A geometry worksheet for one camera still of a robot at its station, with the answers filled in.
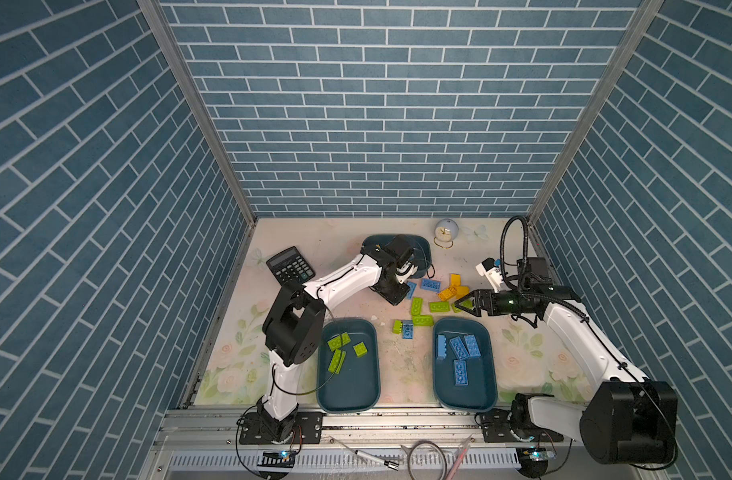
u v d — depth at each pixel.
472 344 0.86
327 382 0.81
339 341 0.87
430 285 0.99
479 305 0.71
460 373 0.81
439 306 0.96
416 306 0.96
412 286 1.01
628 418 0.40
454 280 1.02
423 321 0.93
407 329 0.90
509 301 0.70
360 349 0.85
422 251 1.08
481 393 0.79
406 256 0.75
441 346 0.85
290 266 1.04
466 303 0.75
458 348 0.87
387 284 0.76
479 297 0.71
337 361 0.84
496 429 0.74
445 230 1.08
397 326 0.89
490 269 0.75
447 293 0.98
